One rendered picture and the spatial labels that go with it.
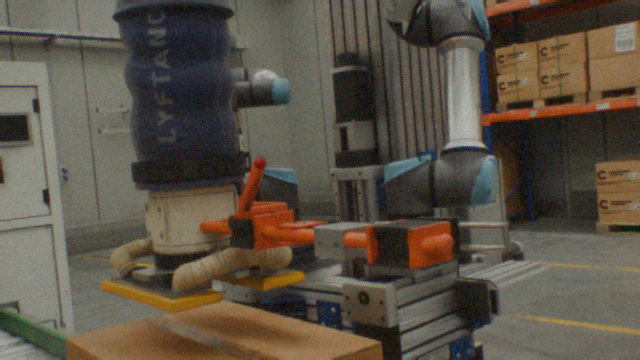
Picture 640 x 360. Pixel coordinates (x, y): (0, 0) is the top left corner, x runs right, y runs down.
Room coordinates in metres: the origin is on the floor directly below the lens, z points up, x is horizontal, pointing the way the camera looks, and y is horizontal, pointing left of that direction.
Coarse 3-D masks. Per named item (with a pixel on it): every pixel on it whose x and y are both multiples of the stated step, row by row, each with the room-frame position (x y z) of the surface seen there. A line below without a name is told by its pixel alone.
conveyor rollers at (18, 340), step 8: (0, 328) 3.27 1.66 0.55; (0, 336) 3.10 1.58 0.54; (8, 336) 3.08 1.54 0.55; (16, 336) 3.10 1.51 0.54; (0, 344) 2.97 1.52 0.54; (8, 344) 2.92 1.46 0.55; (16, 344) 2.93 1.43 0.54; (24, 344) 2.89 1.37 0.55; (32, 344) 2.90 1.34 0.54; (0, 352) 2.81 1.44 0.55; (8, 352) 2.82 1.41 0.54; (16, 352) 2.77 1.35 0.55; (24, 352) 2.79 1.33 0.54; (32, 352) 2.80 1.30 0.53; (40, 352) 2.75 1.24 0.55; (48, 352) 2.76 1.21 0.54
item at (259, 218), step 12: (240, 216) 1.13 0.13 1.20; (252, 216) 1.14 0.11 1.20; (264, 216) 1.07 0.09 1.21; (276, 216) 1.08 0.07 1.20; (288, 216) 1.10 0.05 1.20; (240, 228) 1.08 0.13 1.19; (252, 228) 1.06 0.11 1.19; (240, 240) 1.08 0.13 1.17; (252, 240) 1.06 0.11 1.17; (264, 240) 1.06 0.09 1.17; (276, 240) 1.08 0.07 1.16
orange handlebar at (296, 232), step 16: (256, 208) 1.44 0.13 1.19; (272, 208) 1.47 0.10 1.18; (208, 224) 1.20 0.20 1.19; (224, 224) 1.16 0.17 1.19; (288, 224) 1.02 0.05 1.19; (304, 224) 1.01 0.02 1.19; (320, 224) 1.02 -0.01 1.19; (288, 240) 1.01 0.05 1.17; (304, 240) 0.97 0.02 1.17; (352, 240) 0.88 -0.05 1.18; (432, 240) 0.79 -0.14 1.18; (448, 240) 0.80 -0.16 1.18
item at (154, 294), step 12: (168, 276) 1.18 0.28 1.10; (108, 288) 1.31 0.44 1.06; (120, 288) 1.27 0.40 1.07; (132, 288) 1.24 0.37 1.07; (144, 288) 1.21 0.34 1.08; (156, 288) 1.20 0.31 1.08; (168, 288) 1.18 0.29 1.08; (204, 288) 1.16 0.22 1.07; (144, 300) 1.18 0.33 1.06; (156, 300) 1.13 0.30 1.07; (168, 300) 1.11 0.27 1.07; (180, 300) 1.10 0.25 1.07; (192, 300) 1.11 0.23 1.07; (204, 300) 1.13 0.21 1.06; (216, 300) 1.14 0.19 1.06
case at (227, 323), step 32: (160, 320) 1.49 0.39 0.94; (192, 320) 1.46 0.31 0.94; (224, 320) 1.43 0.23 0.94; (256, 320) 1.41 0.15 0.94; (288, 320) 1.38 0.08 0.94; (96, 352) 1.27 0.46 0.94; (128, 352) 1.25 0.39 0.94; (160, 352) 1.23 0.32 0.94; (192, 352) 1.21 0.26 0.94; (224, 352) 1.19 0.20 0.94; (256, 352) 1.17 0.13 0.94; (288, 352) 1.16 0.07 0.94; (320, 352) 1.14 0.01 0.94; (352, 352) 1.13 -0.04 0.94
